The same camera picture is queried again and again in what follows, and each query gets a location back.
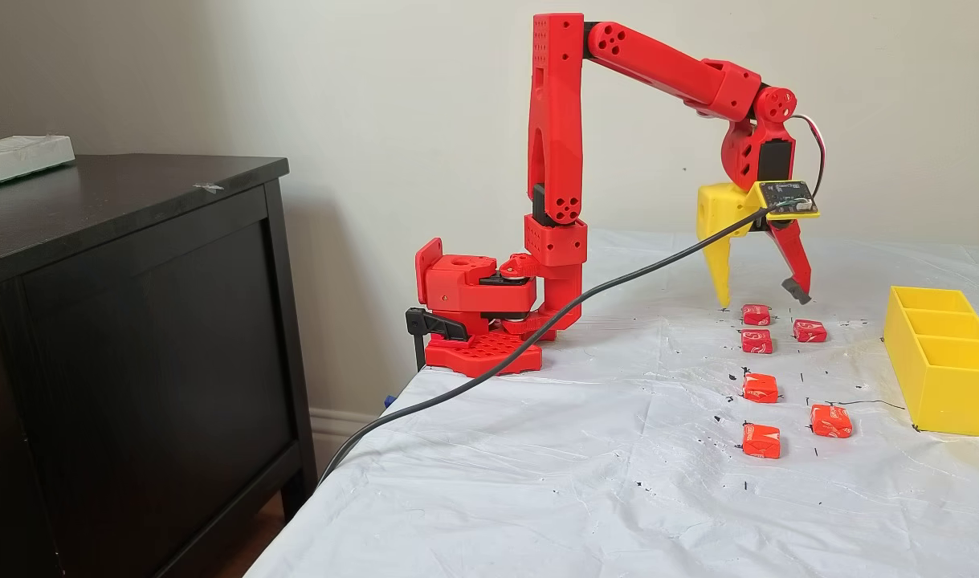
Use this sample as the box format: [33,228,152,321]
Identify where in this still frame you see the yellow three-compartment box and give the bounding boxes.
[883,286,979,437]

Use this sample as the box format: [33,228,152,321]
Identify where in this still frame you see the white plastic table cover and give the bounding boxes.
[244,227,979,578]

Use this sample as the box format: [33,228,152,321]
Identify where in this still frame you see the black table clamp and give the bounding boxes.
[405,307,469,374]

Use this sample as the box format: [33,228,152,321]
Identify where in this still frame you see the black wooden dresser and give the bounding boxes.
[0,154,320,578]

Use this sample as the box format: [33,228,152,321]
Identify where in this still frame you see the white foam slab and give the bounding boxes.
[0,135,77,192]

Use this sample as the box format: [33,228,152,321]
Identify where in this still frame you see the camera board on yellow mount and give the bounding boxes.
[749,179,822,220]

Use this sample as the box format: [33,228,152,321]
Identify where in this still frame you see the red white black servo wire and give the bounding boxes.
[790,114,827,201]

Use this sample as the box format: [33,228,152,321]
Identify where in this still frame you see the black camera cable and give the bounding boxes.
[316,202,789,488]

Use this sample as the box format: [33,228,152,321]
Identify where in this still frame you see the white wall baseboard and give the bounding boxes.
[308,407,395,476]

